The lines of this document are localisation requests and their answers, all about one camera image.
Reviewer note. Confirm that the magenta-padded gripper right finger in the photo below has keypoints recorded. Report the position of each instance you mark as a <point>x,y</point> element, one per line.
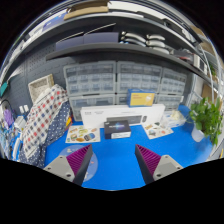
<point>165,165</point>

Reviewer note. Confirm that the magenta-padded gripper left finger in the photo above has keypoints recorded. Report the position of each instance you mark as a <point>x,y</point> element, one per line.
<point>63,166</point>

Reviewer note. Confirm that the sticker sheet with mixed pictures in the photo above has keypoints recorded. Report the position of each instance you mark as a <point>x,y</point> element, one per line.
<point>157,130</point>

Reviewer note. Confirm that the sticker sheet with food pictures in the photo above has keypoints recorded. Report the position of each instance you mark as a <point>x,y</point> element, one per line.
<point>82,134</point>

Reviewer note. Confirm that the navy polka dot cloth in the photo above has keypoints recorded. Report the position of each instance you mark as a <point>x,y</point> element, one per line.
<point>55,128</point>

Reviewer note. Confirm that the red and blue checkered cloth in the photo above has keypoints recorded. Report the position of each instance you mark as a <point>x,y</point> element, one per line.
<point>41,116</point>

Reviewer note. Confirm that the green potted plant, white pot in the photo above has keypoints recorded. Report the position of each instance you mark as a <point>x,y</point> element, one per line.
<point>205,120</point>

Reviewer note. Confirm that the small black box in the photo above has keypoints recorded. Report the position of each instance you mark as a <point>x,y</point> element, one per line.
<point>116,128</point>

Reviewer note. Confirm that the yellow and blue box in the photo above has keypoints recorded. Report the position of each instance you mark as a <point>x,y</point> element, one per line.
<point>141,97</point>

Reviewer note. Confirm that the white wicker basket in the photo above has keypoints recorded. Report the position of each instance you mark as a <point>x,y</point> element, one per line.
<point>40,87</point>

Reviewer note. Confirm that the white metal shelf rack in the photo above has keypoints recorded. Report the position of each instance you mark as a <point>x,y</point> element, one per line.
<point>208,86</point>

